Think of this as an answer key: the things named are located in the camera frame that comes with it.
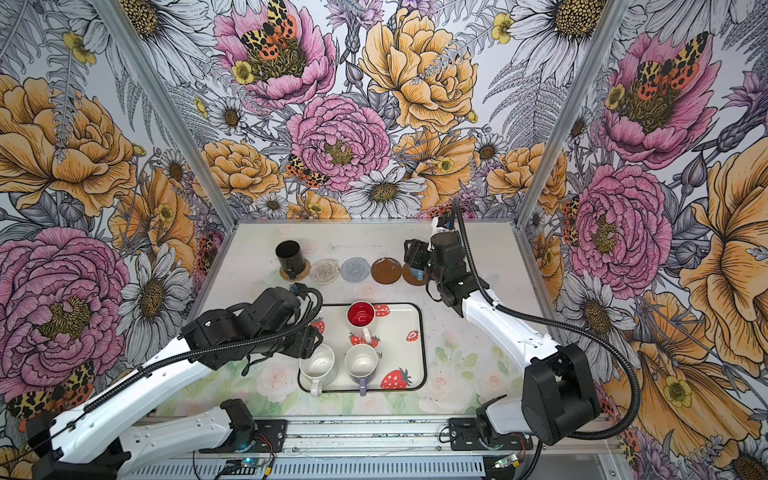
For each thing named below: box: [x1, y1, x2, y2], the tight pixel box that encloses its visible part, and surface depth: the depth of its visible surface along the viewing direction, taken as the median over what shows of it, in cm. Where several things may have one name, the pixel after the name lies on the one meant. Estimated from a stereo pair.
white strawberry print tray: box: [309, 303, 427, 391], surface depth 91 cm
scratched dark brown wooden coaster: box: [371, 257, 402, 285], surface depth 108 cm
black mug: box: [275, 240, 306, 280], surface depth 103 cm
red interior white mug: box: [346, 300, 376, 344], surface depth 90 cm
